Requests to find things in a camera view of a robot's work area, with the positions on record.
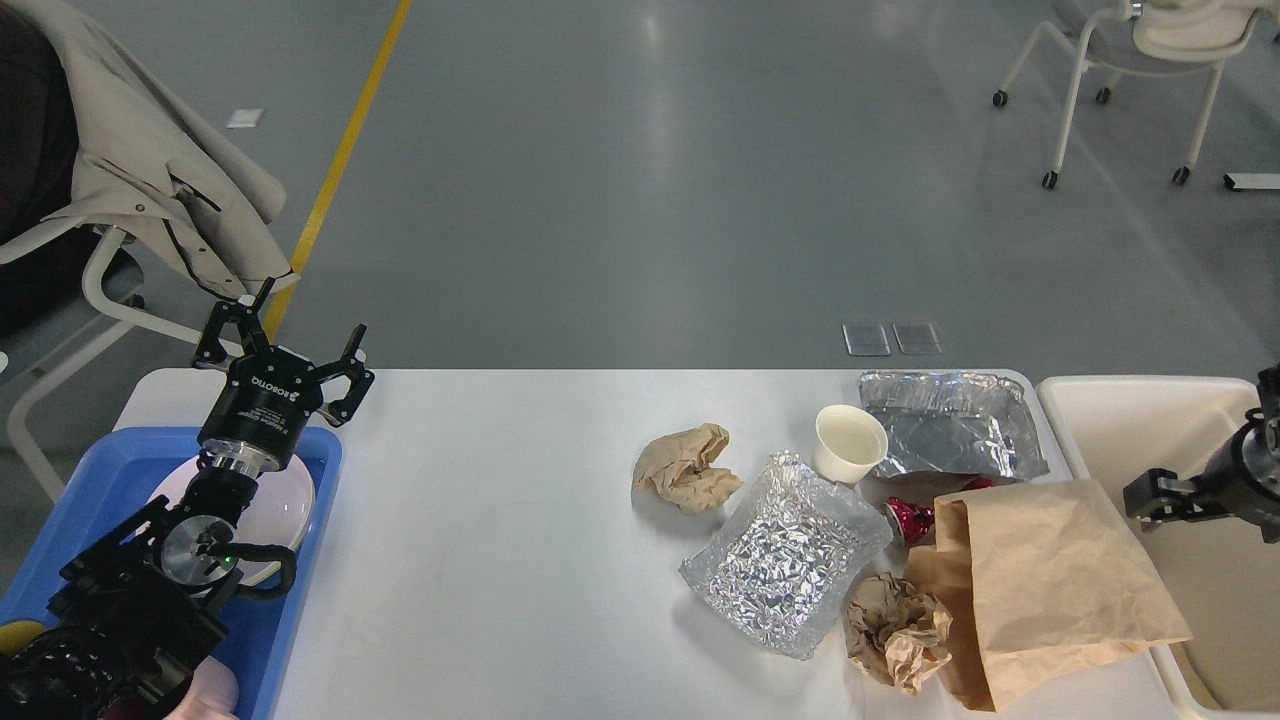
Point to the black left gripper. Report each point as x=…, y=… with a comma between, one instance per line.
x=260, y=413

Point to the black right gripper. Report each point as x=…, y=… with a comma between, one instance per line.
x=1239, y=480

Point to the pink plate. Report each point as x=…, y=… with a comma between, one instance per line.
x=279, y=513

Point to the teal mug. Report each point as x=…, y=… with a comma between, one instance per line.
x=17, y=635

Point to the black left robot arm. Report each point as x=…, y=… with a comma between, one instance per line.
x=140, y=608

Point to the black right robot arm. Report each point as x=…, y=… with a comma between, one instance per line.
x=1268, y=395

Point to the white plastic bin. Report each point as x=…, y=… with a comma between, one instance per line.
x=1222, y=576

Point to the brown paper bag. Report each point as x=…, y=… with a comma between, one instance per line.
x=1042, y=580

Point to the flat silver foil bag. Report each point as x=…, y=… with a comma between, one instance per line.
x=958, y=422

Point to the blue plastic tray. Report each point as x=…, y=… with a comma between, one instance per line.
x=113, y=480

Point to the red crushed can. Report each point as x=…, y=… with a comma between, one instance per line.
x=912, y=518

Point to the white floor plate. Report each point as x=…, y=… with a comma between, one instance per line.
x=245, y=118

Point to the person in dark clothes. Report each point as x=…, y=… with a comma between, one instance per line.
x=39, y=143

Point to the floor socket plate right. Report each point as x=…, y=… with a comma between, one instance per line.
x=917, y=338

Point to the floor socket plate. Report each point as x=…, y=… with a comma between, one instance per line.
x=917, y=338
x=866, y=339

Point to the crumpled brown paper wad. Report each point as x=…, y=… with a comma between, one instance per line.
x=896, y=633

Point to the white paper cup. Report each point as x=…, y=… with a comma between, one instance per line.
x=849, y=443

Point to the white table foot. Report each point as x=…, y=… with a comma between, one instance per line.
x=1251, y=182

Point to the floor socket plate left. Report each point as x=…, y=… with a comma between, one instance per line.
x=866, y=339

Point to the pink mug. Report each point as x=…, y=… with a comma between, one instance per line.
x=212, y=693

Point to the crumpled silver foil tray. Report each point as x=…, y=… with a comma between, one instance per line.
x=781, y=567

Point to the crumpled brown paper ball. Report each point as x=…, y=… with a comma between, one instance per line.
x=680, y=468

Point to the white chair right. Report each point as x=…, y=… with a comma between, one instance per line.
x=1141, y=39

